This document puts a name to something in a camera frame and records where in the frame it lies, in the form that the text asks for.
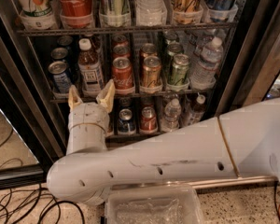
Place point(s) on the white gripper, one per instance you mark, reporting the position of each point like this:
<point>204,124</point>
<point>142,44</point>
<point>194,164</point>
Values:
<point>88,114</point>

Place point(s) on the brown tea bottle white cap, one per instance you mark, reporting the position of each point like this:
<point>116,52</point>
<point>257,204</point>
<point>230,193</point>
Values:
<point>90,67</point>

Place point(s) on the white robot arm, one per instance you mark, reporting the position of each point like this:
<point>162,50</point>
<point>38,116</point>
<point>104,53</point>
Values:
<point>242,143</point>

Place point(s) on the red coca-cola can middle shelf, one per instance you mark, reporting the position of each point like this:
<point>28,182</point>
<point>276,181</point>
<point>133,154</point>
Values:
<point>122,73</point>

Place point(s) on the blue can bottom shelf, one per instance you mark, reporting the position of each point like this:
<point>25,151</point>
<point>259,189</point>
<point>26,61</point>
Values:
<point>125,121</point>

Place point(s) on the red can bottom shelf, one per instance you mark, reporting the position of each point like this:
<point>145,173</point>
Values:
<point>148,120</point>

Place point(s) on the gold can middle shelf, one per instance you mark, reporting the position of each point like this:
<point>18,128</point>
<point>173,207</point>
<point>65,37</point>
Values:
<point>151,71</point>

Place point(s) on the open glass fridge door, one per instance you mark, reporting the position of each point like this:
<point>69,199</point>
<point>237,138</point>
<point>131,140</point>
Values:
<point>32,127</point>

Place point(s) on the small water bottle bottom shelf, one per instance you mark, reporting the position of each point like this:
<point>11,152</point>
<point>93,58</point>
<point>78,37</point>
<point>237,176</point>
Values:
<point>171,116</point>

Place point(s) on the green can middle shelf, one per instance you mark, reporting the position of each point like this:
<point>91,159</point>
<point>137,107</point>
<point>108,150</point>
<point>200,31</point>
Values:
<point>178,70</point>

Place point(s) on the dark drink bottle bottom shelf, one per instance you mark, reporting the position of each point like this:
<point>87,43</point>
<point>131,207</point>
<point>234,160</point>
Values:
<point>193,109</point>

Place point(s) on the clear water bottle middle shelf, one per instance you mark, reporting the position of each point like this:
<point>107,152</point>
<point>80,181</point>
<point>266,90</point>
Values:
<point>210,58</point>

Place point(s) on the steel fridge bottom grille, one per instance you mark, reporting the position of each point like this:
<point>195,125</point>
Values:
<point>204,184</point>

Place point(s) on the blue can front left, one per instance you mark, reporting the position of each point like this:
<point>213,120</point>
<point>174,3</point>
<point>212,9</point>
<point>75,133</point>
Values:
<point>62,76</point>

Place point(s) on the clear plastic bin on floor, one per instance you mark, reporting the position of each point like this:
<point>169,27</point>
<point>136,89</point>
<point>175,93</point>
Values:
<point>173,204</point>

